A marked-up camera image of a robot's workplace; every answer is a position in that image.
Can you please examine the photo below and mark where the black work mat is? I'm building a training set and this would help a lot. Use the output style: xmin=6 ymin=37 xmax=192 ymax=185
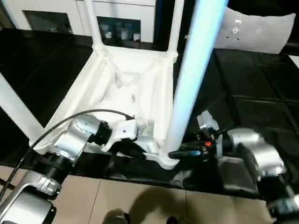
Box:
xmin=0 ymin=27 xmax=299 ymax=202

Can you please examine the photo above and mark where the grey cushion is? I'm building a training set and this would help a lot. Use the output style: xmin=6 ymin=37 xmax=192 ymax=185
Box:
xmin=213 ymin=6 xmax=297 ymax=55

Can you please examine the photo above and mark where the black sofa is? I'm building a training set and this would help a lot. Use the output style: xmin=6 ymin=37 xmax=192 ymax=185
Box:
xmin=152 ymin=0 xmax=299 ymax=56

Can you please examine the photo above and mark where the white cabinet with glass doors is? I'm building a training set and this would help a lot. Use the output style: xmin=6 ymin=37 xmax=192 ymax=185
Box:
xmin=4 ymin=0 xmax=157 ymax=44

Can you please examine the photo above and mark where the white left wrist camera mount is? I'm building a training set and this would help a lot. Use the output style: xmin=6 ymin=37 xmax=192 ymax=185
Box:
xmin=101 ymin=119 xmax=141 ymax=153

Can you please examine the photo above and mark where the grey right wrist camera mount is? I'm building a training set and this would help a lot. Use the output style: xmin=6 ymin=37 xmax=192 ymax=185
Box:
xmin=196 ymin=109 xmax=223 ymax=160

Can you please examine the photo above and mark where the black metal frame bar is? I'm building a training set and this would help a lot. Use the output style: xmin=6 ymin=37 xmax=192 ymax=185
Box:
xmin=0 ymin=176 xmax=15 ymax=188

